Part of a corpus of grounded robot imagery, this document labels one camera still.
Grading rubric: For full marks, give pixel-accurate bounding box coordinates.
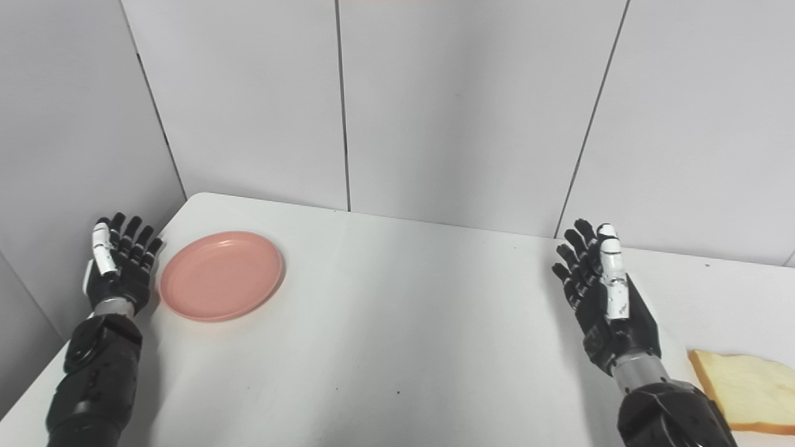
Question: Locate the pink round plate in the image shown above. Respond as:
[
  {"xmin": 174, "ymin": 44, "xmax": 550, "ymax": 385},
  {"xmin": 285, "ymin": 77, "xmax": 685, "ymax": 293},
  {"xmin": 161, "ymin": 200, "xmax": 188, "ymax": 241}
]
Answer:
[{"xmin": 159, "ymin": 231, "xmax": 285, "ymax": 323}]

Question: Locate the slice of white bread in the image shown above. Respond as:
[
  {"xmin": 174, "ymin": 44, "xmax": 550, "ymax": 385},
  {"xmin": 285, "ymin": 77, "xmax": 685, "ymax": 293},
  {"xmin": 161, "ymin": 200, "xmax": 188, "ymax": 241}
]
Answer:
[{"xmin": 688, "ymin": 349, "xmax": 795, "ymax": 435}]

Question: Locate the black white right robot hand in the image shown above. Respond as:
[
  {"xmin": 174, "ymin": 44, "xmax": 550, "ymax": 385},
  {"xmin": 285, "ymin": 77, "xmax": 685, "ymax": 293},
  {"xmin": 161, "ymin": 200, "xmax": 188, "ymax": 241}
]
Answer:
[{"xmin": 552, "ymin": 218, "xmax": 661, "ymax": 376}]

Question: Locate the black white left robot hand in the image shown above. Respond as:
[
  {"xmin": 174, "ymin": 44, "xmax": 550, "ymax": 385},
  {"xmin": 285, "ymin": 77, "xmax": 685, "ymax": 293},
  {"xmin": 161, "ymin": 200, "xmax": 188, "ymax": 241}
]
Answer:
[{"xmin": 83, "ymin": 212, "xmax": 164, "ymax": 317}]

